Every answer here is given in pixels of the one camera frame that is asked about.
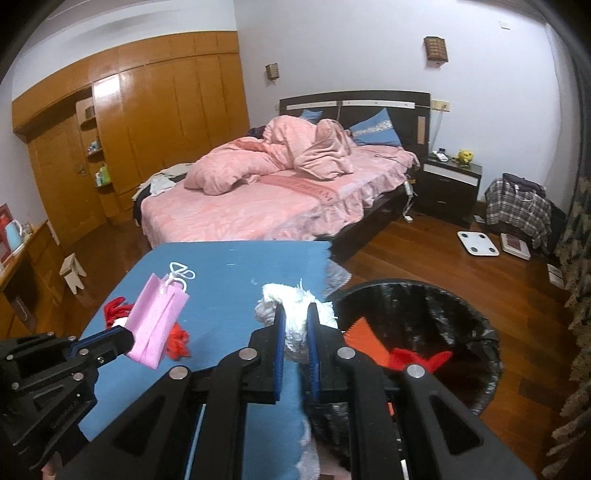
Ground pink face mask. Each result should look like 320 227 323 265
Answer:
126 262 198 369

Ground white power strip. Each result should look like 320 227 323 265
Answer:
403 178 416 222

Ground large blue pillow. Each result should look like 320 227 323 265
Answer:
347 108 402 147

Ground white bathroom scale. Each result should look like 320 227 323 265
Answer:
457 231 502 258

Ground white tissue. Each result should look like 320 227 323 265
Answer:
255 277 340 365

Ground dark patterned curtain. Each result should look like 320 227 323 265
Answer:
540 23 591 480

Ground orange felt scrap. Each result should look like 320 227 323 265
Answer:
343 318 386 367

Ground blue table cloth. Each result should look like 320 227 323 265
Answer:
44 241 333 480

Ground wooden wardrobe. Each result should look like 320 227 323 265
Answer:
11 30 252 245

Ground wooden sideboard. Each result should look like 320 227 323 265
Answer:
0 219 63 344

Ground clear plastic sheet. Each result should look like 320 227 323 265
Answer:
323 263 352 298

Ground red gift box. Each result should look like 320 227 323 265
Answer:
0 203 14 264

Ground pink quilt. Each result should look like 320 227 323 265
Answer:
185 115 356 197

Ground dark wooden bed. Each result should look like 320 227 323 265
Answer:
133 91 432 252

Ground red wrapper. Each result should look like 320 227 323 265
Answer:
102 296 192 361

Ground white scale with dark centre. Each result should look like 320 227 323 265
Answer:
500 232 532 260

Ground black lined trash bin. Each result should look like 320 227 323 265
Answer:
302 278 504 480

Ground dark bag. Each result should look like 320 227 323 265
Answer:
502 173 548 199

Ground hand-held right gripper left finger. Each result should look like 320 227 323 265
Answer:
69 305 286 480

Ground small wooden stool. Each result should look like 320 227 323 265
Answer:
60 253 88 294

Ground plaid cloth bag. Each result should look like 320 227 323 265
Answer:
485 178 552 250

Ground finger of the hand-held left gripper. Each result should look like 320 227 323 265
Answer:
73 345 136 385
68 325 136 358

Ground beige clothes pile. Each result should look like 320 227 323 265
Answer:
139 164 197 197

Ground red felt scrap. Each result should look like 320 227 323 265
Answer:
387 348 454 374

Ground dark nightstand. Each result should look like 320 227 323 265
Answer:
413 154 483 232

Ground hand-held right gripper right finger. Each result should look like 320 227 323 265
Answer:
307 305 539 480

